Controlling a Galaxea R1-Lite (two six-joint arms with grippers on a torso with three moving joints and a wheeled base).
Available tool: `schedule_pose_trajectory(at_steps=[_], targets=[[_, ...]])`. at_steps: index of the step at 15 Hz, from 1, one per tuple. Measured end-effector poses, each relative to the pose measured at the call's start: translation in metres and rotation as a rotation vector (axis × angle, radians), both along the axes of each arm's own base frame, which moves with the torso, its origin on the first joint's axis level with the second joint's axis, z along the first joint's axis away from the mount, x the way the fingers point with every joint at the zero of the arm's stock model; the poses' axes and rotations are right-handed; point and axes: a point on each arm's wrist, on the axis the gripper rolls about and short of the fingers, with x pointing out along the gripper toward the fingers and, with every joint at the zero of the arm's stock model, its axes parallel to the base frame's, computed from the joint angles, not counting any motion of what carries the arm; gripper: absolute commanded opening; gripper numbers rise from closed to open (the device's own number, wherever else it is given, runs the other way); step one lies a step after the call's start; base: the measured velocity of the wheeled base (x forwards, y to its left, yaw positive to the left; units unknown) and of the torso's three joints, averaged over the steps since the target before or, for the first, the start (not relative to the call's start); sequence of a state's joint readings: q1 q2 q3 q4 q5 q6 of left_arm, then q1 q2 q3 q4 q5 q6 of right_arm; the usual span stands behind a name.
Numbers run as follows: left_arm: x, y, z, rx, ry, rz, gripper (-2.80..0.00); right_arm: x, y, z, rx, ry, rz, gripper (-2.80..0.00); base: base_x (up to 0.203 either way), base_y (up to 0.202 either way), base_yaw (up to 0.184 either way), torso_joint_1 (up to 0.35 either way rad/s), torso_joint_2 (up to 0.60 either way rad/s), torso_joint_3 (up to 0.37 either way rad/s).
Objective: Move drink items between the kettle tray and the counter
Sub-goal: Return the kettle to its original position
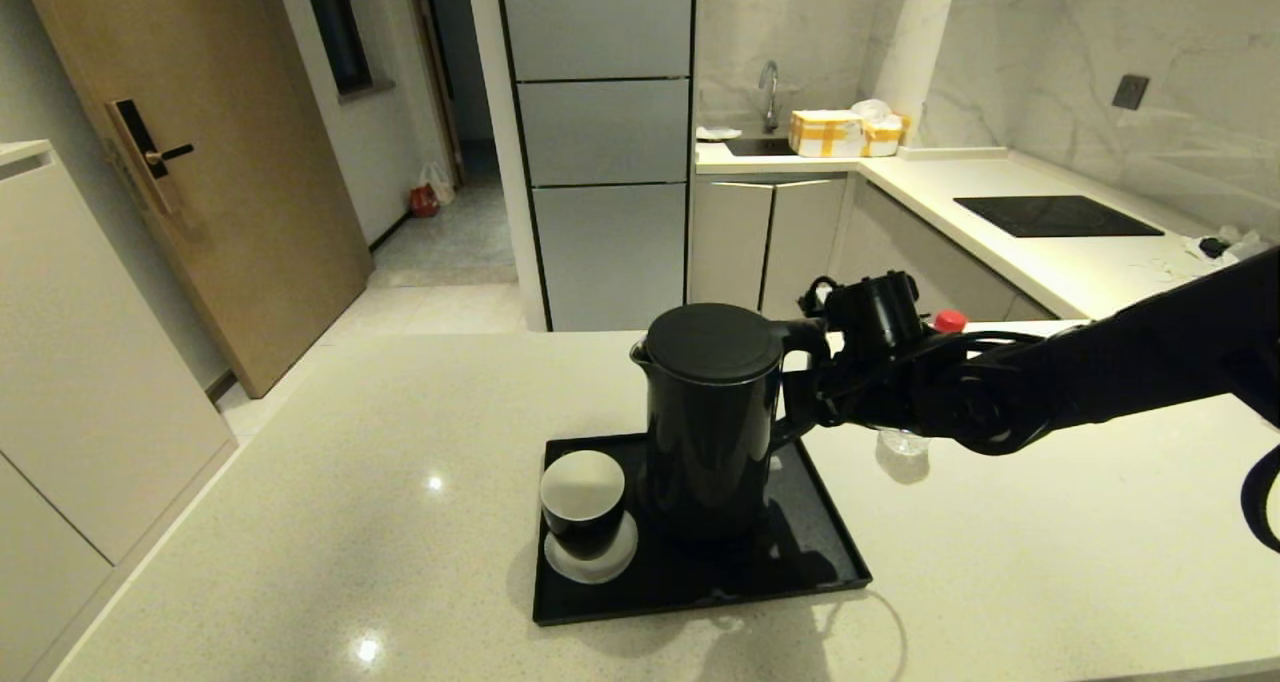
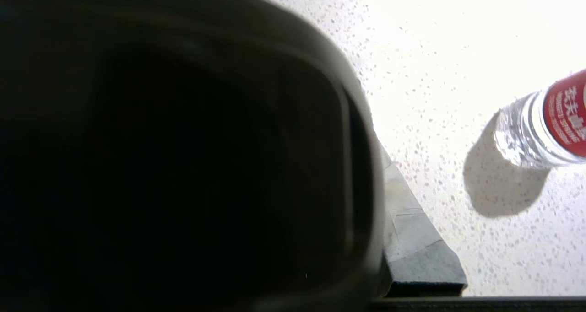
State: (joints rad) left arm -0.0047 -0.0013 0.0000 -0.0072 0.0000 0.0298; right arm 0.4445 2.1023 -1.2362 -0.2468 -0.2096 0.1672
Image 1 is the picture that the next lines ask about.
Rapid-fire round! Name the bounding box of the clear water bottle red cap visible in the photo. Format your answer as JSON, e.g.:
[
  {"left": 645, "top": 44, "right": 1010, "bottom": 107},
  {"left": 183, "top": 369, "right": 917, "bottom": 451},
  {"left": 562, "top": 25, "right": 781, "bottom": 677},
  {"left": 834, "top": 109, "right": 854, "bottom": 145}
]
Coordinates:
[{"left": 877, "top": 308, "right": 969, "bottom": 456}]

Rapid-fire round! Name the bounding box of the black electric kettle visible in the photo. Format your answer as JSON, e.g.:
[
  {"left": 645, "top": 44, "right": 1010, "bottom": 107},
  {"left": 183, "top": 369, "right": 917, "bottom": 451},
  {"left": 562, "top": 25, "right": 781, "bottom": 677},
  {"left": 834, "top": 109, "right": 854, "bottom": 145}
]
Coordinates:
[{"left": 629, "top": 303, "right": 833, "bottom": 543}]

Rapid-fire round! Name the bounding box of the black cup white inside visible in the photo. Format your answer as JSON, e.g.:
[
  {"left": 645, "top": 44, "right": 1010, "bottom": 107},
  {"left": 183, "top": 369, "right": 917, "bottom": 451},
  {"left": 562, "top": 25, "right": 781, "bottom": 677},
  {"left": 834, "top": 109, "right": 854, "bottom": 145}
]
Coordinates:
[{"left": 540, "top": 450, "right": 627, "bottom": 563}]

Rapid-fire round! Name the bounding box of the beige drawer unit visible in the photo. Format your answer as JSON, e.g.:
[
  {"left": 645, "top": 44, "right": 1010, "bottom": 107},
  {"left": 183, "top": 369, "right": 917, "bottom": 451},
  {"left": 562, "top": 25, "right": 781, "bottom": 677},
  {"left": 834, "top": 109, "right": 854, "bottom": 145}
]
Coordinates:
[{"left": 830, "top": 180, "right": 1059, "bottom": 325}]

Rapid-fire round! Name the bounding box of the beige cabinet door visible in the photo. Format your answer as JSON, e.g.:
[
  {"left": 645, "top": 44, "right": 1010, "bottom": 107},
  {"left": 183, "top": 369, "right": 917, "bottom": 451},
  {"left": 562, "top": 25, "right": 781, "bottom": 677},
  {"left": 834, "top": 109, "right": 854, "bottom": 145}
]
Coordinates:
[
  {"left": 758, "top": 178, "right": 849, "bottom": 323},
  {"left": 689, "top": 180, "right": 773, "bottom": 323}
]

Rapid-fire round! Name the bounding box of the black induction cooktop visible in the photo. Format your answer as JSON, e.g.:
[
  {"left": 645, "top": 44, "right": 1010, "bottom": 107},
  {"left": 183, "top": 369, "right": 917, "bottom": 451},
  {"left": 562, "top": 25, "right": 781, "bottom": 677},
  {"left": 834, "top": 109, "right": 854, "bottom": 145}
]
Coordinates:
[{"left": 953, "top": 195, "right": 1166, "bottom": 239}]

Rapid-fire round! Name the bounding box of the small yellow white box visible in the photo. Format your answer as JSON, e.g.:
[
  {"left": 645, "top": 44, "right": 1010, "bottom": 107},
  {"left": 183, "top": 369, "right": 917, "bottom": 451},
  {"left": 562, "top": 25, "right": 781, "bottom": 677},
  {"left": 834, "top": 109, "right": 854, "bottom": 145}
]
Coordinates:
[{"left": 860, "top": 114, "right": 909, "bottom": 158}]

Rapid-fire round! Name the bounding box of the white saucer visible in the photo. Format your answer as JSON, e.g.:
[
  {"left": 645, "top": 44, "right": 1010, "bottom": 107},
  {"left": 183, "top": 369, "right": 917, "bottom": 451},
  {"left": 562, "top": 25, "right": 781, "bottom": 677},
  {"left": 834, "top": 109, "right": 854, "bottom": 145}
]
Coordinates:
[{"left": 543, "top": 510, "right": 639, "bottom": 585}]

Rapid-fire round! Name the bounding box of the black rectangular serving tray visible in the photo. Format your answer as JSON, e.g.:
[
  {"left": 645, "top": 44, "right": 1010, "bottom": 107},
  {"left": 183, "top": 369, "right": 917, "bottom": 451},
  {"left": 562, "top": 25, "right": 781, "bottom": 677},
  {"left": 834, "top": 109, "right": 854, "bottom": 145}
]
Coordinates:
[{"left": 532, "top": 432, "right": 872, "bottom": 627}]

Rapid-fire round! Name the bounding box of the chrome sink faucet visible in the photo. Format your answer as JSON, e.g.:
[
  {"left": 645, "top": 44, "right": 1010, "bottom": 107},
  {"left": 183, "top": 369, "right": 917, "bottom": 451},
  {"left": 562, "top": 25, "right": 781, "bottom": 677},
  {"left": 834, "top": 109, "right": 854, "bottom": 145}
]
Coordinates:
[{"left": 757, "top": 60, "right": 781, "bottom": 134}]

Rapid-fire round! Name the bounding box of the tall grey refrigerator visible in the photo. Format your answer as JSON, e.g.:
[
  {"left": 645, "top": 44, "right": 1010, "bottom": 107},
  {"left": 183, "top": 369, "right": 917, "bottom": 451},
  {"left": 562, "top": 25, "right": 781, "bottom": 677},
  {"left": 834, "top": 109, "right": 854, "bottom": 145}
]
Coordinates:
[{"left": 497, "top": 0, "right": 695, "bottom": 333}]

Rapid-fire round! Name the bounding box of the clear plastic wrap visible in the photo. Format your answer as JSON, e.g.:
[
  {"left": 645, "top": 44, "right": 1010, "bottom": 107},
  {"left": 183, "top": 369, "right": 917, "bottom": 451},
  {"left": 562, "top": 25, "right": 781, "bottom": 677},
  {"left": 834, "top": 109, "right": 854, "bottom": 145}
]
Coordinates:
[{"left": 1185, "top": 224, "right": 1280, "bottom": 263}]

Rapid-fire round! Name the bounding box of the brown wooden door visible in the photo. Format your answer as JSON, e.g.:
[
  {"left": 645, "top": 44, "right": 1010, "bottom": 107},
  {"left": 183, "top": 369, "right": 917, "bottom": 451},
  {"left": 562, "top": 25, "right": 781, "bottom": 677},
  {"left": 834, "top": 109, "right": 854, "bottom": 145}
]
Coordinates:
[{"left": 15, "top": 0, "right": 374, "bottom": 400}]

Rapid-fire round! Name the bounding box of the white low cabinet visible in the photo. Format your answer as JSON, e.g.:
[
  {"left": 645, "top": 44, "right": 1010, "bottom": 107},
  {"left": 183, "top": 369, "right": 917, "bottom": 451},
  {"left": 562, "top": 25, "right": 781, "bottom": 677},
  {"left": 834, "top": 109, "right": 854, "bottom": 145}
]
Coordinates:
[{"left": 0, "top": 140, "right": 239, "bottom": 682}]

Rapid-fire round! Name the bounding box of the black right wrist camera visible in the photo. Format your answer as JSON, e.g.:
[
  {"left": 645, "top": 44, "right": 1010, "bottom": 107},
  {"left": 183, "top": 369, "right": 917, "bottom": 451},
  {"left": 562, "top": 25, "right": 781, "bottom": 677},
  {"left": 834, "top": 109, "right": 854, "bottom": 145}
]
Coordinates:
[{"left": 822, "top": 271, "right": 926, "bottom": 358}]

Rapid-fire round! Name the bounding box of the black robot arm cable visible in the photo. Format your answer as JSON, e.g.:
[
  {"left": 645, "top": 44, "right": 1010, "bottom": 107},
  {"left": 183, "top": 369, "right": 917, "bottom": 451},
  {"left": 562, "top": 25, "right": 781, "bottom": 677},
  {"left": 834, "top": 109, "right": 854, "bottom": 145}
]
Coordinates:
[{"left": 1240, "top": 442, "right": 1280, "bottom": 555}]

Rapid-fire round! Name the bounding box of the black door lock handle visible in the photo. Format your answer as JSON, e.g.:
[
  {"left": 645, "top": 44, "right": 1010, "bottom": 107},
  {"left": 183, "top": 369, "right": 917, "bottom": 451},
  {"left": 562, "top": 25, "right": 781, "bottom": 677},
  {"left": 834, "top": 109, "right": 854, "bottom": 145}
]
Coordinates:
[{"left": 105, "top": 99, "right": 197, "bottom": 216}]

